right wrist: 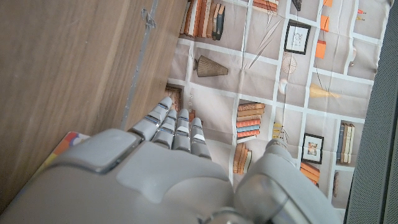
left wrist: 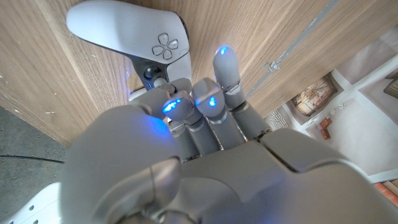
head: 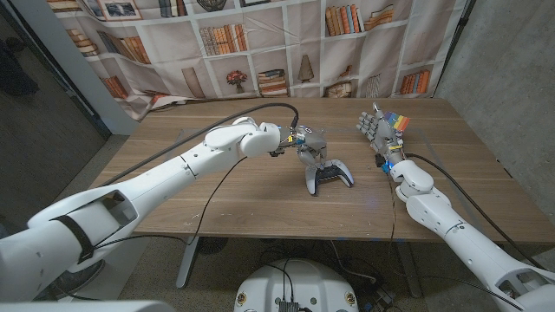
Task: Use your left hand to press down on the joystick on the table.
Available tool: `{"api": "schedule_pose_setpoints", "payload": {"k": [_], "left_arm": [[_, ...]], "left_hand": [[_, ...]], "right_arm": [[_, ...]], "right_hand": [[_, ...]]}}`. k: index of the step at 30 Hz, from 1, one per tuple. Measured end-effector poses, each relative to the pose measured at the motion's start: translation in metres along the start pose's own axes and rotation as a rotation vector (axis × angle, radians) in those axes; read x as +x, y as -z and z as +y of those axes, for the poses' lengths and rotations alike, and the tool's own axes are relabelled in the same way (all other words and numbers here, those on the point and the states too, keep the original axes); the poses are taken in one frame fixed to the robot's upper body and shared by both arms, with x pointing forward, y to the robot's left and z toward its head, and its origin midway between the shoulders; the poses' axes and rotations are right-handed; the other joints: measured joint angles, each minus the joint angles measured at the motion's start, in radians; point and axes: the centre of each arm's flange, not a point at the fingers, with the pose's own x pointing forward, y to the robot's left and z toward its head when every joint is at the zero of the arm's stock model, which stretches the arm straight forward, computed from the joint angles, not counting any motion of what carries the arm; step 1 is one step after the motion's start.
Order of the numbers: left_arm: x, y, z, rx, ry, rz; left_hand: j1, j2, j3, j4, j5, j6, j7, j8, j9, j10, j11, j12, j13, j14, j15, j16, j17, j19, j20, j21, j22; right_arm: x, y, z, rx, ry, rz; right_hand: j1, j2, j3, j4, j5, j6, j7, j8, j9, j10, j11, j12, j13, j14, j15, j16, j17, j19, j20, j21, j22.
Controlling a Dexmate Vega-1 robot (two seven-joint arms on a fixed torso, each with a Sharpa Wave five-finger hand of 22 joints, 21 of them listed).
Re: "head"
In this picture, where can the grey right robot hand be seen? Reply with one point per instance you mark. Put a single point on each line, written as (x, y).
(386, 136)

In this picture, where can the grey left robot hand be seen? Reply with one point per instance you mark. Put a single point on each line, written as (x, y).
(314, 141)

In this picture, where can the white black game controller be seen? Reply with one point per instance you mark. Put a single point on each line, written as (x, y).
(311, 180)

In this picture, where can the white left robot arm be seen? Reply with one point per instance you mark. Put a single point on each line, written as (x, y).
(173, 169)

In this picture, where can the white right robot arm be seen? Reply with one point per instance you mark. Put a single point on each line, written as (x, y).
(468, 242)

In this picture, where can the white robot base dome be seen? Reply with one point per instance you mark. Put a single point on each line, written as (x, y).
(299, 281)

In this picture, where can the rainbow colour sticker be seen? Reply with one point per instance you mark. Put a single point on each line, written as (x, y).
(397, 121)

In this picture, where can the printed bookshelf backdrop cloth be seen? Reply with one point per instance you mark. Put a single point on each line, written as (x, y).
(282, 52)

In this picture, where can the black backdrop stand pole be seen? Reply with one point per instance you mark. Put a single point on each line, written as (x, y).
(457, 41)

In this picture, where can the grey table leg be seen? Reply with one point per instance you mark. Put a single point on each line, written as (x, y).
(407, 268)

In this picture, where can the black round floor foot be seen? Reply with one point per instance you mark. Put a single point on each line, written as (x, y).
(212, 245)

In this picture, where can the floor power strip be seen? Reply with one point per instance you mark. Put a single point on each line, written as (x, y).
(381, 297)

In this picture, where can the grey box on base dome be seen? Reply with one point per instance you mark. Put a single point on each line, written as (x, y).
(288, 307)

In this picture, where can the white table leg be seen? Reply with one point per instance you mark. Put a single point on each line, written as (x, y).
(187, 264)

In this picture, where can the white floor platform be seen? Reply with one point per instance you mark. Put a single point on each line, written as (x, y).
(126, 268)

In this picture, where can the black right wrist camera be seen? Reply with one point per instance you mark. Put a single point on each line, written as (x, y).
(382, 162)

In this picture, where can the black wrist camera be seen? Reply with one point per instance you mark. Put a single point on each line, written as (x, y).
(277, 152)
(382, 162)

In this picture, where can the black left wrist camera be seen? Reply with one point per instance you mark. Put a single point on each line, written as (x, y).
(277, 152)

